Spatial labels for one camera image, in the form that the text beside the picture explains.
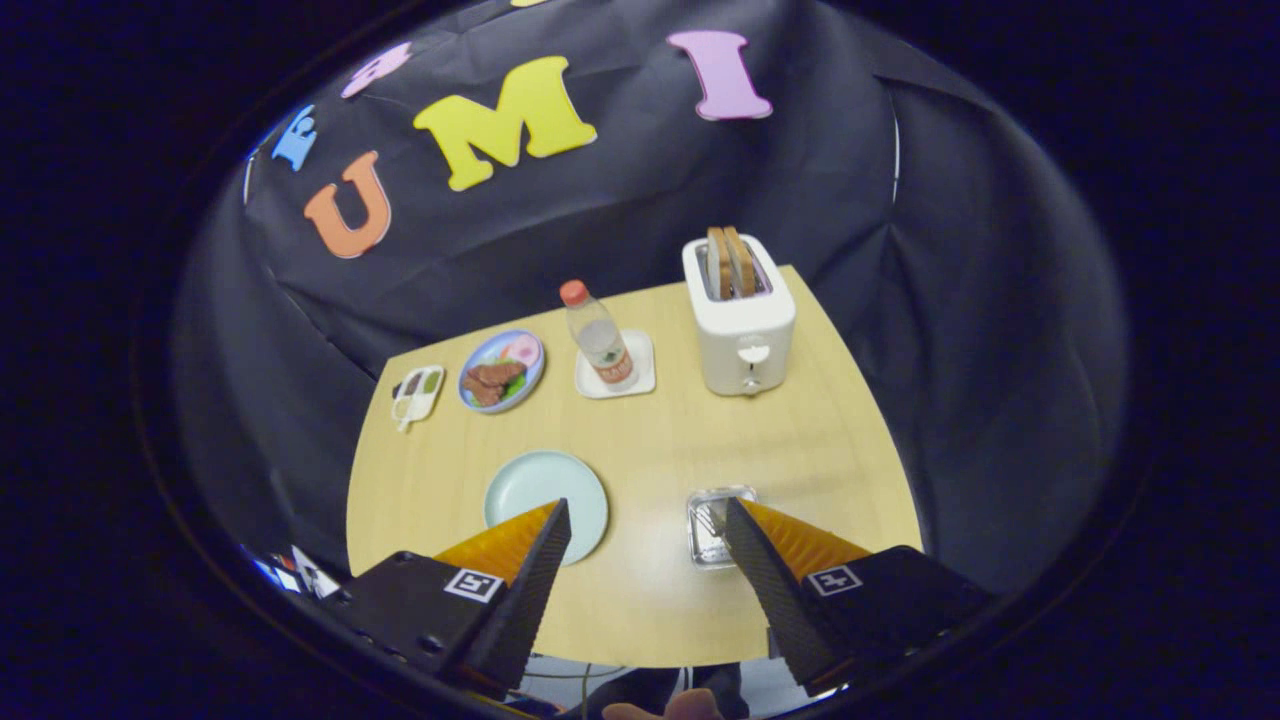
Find light green plate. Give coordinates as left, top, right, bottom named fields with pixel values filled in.
left=484, top=450, right=609, bottom=567

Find white square coaster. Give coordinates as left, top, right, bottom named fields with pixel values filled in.
left=575, top=330, right=657, bottom=401

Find white toaster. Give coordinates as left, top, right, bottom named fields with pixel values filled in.
left=682, top=233, right=798, bottom=398

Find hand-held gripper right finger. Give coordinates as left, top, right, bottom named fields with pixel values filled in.
left=723, top=497, right=997, bottom=699

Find stack of printed papers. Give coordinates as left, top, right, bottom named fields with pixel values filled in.
left=250, top=545, right=341, bottom=601

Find brown toast slice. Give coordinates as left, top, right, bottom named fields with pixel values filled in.
left=724, top=225, right=758, bottom=298
left=706, top=227, right=734, bottom=301

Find clear red-capped water bottle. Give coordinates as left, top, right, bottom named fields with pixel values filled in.
left=559, top=279, right=637, bottom=389

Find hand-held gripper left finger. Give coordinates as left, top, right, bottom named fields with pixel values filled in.
left=320, top=498, right=573, bottom=699

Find blue patterned plate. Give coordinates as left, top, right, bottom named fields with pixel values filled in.
left=457, top=329, right=546, bottom=415

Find brown meat pieces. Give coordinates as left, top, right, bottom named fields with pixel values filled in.
left=464, top=362, right=528, bottom=407

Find white divided sauce dish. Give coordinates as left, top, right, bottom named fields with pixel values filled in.
left=391, top=365, right=446, bottom=433

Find metal wire basket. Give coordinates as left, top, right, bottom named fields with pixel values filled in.
left=686, top=486, right=759, bottom=570

